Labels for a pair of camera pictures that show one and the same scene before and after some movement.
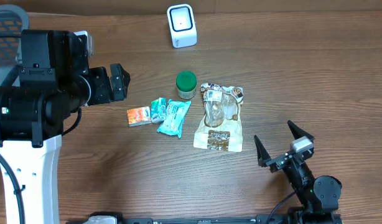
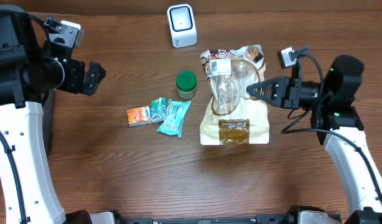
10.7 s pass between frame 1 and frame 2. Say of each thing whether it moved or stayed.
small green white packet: stayed
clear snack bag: moved
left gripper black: moved
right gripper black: moved
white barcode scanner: stayed
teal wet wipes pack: stayed
